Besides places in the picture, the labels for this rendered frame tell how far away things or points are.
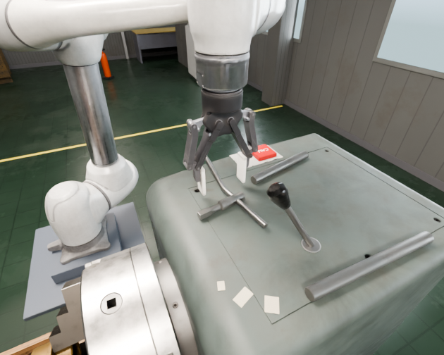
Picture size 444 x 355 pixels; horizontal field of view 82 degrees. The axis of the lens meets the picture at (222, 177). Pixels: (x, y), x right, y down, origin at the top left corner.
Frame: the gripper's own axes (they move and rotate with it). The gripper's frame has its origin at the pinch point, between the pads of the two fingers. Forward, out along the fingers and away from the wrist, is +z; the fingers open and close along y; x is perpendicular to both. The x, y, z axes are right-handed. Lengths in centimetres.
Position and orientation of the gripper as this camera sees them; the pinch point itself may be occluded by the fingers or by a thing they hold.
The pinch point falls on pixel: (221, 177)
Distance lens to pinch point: 57.5
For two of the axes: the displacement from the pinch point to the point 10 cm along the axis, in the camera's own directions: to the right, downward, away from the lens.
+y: -9.0, 2.7, -3.6
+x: 4.4, 5.4, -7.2
